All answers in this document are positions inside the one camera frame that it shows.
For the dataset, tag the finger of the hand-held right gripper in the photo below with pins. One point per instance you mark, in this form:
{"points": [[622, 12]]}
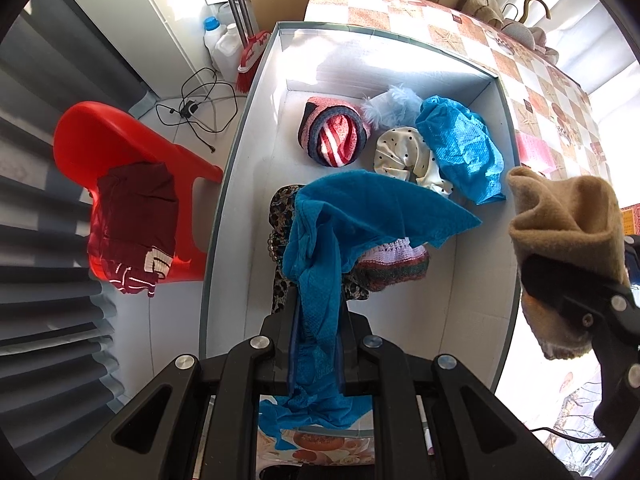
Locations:
{"points": [[575, 300], [632, 247]]}

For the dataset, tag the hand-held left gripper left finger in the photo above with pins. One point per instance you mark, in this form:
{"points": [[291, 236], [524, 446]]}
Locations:
{"points": [[280, 355]]}

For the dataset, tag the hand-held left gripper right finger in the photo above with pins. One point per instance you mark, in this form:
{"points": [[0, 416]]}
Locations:
{"points": [[355, 360]]}

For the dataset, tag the large white box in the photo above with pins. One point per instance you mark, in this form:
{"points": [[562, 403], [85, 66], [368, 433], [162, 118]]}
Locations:
{"points": [[400, 340]]}

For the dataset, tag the tan fleece cloth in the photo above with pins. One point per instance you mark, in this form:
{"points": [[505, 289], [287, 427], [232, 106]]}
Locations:
{"points": [[565, 210]]}

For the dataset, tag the leopard print scrunchie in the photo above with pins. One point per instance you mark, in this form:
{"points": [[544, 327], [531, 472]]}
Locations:
{"points": [[281, 215]]}

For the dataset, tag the teal stocking cloth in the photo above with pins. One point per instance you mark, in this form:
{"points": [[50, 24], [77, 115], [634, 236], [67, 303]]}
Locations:
{"points": [[350, 210]]}

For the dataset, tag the blue mesh cloth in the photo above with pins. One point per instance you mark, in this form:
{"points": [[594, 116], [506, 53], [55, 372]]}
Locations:
{"points": [[460, 150]]}

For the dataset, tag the cream polka dot cloth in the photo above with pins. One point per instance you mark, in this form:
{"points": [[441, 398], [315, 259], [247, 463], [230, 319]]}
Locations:
{"points": [[400, 152]]}

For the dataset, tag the pink striped knit sock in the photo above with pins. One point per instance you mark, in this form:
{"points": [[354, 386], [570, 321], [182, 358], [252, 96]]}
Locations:
{"points": [[335, 135]]}

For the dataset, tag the light blue fluffy cloth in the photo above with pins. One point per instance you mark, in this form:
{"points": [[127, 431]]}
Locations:
{"points": [[395, 107]]}

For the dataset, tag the red patterned carton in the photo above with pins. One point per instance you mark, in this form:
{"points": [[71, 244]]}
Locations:
{"points": [[631, 217]]}

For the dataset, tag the pink sponge cloth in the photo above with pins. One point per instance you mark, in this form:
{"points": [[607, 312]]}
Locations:
{"points": [[535, 152]]}

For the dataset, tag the maroon striped garment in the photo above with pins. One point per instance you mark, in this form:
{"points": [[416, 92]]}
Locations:
{"points": [[135, 210]]}

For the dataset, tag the grey pleated curtain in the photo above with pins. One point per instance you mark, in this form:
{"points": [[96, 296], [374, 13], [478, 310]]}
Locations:
{"points": [[50, 310]]}

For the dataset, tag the dark clothes hanger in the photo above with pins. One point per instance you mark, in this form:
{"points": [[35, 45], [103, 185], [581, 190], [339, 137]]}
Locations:
{"points": [[525, 5]]}

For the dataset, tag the beige cloth bag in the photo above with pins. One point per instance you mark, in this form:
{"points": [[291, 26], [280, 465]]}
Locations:
{"points": [[485, 7]]}

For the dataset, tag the checkered printed tablecloth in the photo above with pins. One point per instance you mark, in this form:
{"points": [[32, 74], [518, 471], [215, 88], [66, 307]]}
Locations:
{"points": [[440, 30]]}

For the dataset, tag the red plastic chair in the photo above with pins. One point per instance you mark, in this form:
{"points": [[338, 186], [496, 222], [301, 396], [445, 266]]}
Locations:
{"points": [[90, 130]]}

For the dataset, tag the white plastic bottle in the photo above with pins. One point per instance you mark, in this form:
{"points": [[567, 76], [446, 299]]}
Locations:
{"points": [[231, 45]]}

